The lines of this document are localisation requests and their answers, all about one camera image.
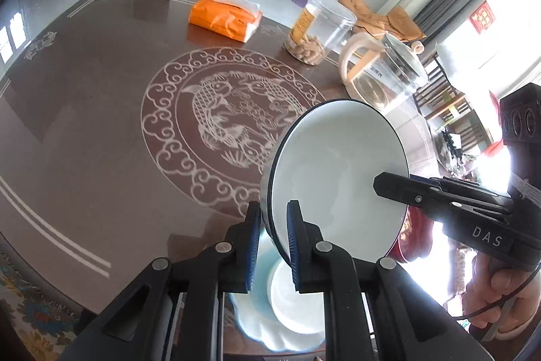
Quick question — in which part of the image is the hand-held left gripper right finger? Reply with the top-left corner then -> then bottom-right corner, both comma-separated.
286,200 -> 470,361

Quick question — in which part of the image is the white cushion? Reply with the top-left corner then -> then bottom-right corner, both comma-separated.
435,40 -> 487,91

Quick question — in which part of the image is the person's right hand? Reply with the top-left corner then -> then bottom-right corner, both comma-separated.
461,255 -> 541,340

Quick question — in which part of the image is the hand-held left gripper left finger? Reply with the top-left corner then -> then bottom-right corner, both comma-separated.
59,200 -> 263,361

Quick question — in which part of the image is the orange lounge chair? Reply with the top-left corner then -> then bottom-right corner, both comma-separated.
338,0 -> 427,42

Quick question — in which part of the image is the black-rimmed white bowl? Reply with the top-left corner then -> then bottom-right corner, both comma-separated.
259,99 -> 410,264

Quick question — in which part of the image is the red flower-shaped plate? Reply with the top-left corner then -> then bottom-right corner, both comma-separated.
388,206 -> 434,264

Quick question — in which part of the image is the orange tissue pack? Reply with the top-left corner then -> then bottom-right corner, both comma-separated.
188,0 -> 263,44

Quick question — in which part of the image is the floral patterned cloth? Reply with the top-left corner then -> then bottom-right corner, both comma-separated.
0,251 -> 81,361

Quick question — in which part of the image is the wavy-rimmed white bowl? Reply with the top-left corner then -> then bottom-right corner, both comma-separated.
228,226 -> 328,352

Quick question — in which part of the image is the glass kettle with beige handle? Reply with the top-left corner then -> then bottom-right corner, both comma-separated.
340,32 -> 429,112

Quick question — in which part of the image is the blue floral white bowl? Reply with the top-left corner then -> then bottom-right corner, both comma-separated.
270,260 -> 327,332

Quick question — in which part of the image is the wooden slatted chair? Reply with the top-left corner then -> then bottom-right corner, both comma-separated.
416,52 -> 503,146

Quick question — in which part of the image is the red paper wall decoration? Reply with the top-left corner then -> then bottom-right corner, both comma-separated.
470,1 -> 495,34

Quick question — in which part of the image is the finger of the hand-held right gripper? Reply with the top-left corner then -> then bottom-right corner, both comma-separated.
408,175 -> 513,212
373,172 -> 510,225

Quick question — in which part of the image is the clear plastic snack jar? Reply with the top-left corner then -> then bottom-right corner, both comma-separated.
284,0 -> 358,66

